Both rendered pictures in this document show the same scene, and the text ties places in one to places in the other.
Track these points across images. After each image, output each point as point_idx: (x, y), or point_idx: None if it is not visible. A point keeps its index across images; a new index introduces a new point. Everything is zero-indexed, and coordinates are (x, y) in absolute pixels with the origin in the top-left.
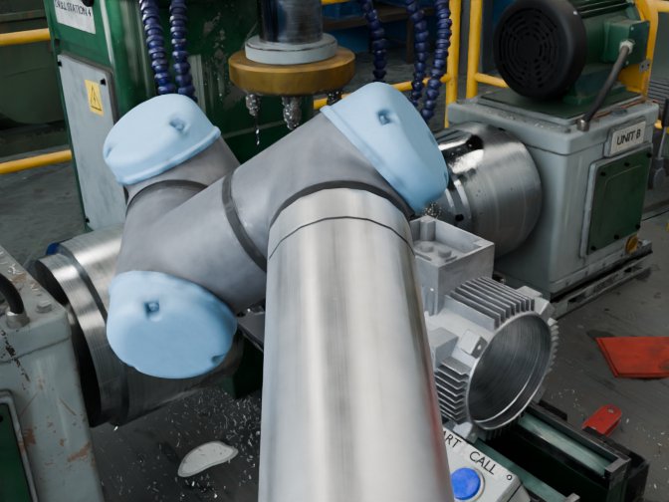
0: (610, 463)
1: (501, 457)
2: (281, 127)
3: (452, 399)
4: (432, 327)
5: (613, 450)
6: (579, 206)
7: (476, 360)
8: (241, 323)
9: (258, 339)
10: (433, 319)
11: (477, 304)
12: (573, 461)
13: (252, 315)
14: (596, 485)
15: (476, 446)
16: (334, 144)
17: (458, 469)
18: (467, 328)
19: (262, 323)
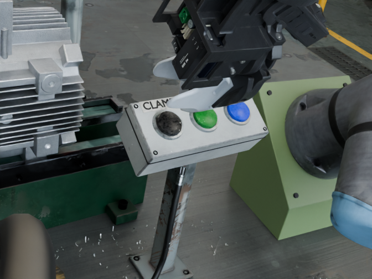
0: (106, 105)
1: (78, 144)
2: None
3: (80, 109)
4: (17, 66)
5: (101, 97)
6: None
7: (77, 66)
8: (233, 48)
9: (259, 50)
10: (11, 58)
11: (41, 24)
12: (94, 118)
13: (230, 36)
14: (113, 122)
15: (58, 151)
16: None
17: (230, 105)
18: (47, 48)
19: (247, 35)
